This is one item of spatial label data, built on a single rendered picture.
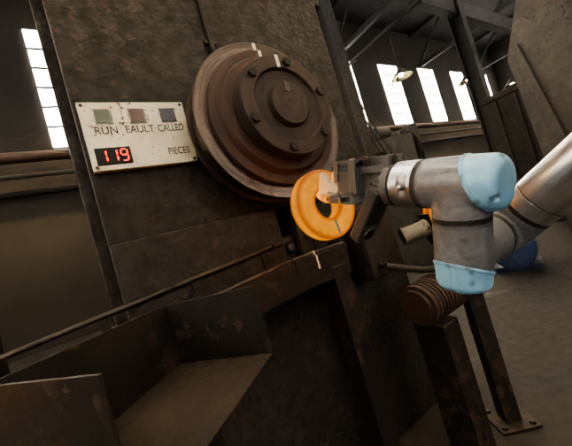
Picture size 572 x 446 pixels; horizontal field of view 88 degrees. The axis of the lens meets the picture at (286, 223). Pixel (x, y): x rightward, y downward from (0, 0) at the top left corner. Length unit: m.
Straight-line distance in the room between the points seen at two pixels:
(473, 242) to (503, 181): 0.08
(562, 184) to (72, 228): 6.82
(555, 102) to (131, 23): 3.03
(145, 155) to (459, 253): 0.76
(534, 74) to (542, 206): 2.89
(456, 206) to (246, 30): 1.01
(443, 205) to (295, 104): 0.52
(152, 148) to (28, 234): 6.15
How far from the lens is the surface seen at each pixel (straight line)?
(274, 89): 0.83
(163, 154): 0.90
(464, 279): 0.48
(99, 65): 1.02
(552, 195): 0.54
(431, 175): 0.46
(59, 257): 6.86
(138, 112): 0.93
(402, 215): 3.49
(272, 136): 0.77
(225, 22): 1.24
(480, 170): 0.43
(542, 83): 3.39
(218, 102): 0.83
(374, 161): 0.55
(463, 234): 0.46
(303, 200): 0.62
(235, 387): 0.47
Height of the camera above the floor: 0.79
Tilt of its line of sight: 2 degrees up
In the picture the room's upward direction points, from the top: 16 degrees counter-clockwise
